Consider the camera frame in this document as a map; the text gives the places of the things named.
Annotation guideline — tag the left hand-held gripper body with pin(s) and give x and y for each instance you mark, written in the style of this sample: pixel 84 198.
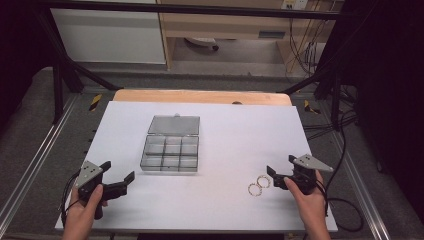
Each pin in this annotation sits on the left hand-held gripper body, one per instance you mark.
pixel 87 173

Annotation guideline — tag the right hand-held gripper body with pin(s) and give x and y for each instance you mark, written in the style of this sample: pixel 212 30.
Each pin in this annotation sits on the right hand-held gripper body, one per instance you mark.
pixel 305 176

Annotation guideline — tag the clear plastic compartment box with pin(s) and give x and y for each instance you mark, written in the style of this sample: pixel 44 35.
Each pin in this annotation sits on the clear plastic compartment box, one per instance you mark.
pixel 171 146

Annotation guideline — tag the person's right hand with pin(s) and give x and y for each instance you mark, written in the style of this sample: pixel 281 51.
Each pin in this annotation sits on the person's right hand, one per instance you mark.
pixel 311 208

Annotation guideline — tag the person's left hand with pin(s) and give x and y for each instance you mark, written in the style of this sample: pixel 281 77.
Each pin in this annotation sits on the person's left hand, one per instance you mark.
pixel 80 213

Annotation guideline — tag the yellow black striped tape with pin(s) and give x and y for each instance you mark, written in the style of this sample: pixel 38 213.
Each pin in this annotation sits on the yellow black striped tape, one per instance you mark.
pixel 310 107
pixel 95 102

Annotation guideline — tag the white cabinet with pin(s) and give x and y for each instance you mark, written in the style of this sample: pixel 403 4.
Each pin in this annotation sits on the white cabinet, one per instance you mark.
pixel 110 36

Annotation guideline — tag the wooden desk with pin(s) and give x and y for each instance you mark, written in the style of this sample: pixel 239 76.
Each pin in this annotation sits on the wooden desk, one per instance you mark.
pixel 226 28

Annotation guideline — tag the white chair base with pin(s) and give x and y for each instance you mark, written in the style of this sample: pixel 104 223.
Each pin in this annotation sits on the white chair base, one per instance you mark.
pixel 204 42

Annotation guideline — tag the aluminium floor rail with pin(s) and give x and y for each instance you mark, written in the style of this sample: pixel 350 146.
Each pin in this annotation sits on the aluminium floor rail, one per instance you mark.
pixel 361 193
pixel 33 160

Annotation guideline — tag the black metal frame strut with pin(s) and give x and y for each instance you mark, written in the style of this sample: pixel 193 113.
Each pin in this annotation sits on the black metal frame strut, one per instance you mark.
pixel 328 80
pixel 65 71

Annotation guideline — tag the white wall socket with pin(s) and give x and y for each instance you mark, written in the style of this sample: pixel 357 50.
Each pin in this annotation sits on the white wall socket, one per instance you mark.
pixel 294 4

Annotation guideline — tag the black metal frame bar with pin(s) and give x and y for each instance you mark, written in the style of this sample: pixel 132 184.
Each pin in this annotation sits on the black metal frame bar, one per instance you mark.
pixel 186 9

